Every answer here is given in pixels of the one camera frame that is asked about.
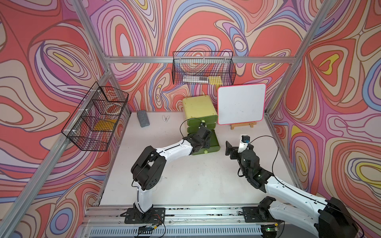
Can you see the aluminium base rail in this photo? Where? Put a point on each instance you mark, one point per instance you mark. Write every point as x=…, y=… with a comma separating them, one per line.
x=207, y=221

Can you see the green drawer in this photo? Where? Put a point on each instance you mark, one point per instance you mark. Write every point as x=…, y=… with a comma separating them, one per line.
x=194, y=129
x=214, y=145
x=193, y=122

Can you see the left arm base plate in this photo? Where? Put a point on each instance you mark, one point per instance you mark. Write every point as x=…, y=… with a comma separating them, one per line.
x=152, y=216

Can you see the wooden easel stand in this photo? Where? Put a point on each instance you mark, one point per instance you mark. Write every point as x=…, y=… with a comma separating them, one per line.
x=250, y=124

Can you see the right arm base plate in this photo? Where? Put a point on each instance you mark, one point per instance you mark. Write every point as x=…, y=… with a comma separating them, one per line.
x=258, y=215

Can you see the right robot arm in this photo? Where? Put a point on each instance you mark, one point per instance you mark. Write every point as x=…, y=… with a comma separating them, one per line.
x=324, y=218

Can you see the yellow green drawer cabinet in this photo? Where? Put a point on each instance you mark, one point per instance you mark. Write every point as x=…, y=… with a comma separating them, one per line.
x=198, y=107

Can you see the pink framed whiteboard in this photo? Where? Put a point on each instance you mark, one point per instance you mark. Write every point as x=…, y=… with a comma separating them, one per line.
x=239, y=104

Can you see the grey sponge block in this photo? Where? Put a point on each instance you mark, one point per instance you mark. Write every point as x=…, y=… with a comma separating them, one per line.
x=143, y=118

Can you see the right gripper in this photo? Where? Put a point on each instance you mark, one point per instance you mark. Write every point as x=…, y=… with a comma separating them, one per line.
x=234, y=151

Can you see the back black wire basket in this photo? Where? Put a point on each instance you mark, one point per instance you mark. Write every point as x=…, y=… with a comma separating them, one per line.
x=203, y=67

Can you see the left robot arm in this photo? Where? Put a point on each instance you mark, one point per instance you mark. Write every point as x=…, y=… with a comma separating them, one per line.
x=148, y=168

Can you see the left black wire basket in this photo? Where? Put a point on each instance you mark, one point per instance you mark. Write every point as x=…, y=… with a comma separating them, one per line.
x=94, y=121

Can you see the black wire basket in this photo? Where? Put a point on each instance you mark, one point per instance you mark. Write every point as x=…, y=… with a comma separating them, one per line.
x=94, y=121
x=203, y=67

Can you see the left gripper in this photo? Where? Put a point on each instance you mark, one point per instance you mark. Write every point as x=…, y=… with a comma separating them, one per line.
x=207, y=142

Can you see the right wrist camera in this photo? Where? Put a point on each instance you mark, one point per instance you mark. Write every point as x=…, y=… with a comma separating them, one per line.
x=244, y=142

